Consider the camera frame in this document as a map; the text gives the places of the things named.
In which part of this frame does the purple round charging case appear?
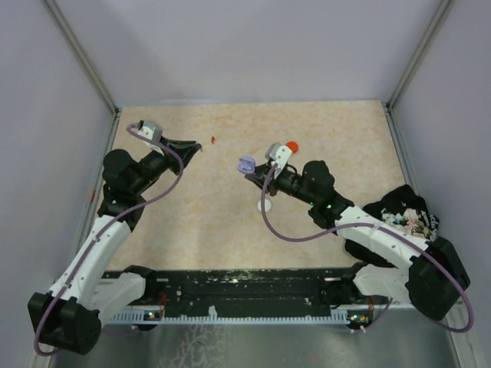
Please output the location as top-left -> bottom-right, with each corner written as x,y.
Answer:
237,156 -> 256,175

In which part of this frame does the aluminium frame post right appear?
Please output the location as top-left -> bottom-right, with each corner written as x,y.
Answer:
385,0 -> 454,113

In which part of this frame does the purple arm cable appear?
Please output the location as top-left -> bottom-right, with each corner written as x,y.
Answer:
260,164 -> 476,334
33,121 -> 185,357

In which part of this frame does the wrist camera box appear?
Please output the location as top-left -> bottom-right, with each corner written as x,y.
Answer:
265,143 -> 293,169
137,120 -> 163,150

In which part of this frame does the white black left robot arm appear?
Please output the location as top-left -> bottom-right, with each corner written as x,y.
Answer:
28,136 -> 202,357

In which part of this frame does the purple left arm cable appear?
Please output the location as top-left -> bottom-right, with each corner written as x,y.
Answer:
33,121 -> 185,357

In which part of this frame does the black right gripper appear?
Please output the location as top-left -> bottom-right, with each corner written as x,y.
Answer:
246,161 -> 318,206

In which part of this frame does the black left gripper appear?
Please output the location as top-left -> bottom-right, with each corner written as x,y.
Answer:
130,136 -> 200,194

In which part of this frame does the aluminium frame post left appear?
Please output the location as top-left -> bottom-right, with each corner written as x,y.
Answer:
41,0 -> 119,115

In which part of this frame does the orange round charging case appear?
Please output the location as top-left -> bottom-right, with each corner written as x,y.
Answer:
286,141 -> 299,153

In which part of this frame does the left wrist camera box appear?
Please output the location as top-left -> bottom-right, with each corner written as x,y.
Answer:
137,120 -> 163,150

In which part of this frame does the white round charging case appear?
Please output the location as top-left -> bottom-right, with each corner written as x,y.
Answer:
257,199 -> 272,212

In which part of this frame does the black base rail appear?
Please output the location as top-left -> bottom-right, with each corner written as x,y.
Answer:
114,268 -> 388,318

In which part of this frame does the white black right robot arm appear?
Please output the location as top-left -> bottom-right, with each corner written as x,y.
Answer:
238,156 -> 473,321

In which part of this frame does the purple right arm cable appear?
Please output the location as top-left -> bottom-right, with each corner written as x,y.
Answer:
260,164 -> 476,334

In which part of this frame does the aluminium frame post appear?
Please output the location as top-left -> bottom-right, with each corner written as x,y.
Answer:
385,0 -> 454,113
41,0 -> 119,115

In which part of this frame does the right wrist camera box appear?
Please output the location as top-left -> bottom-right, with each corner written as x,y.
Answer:
265,143 -> 293,169

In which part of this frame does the black floral cloth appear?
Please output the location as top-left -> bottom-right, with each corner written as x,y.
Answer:
343,184 -> 442,266

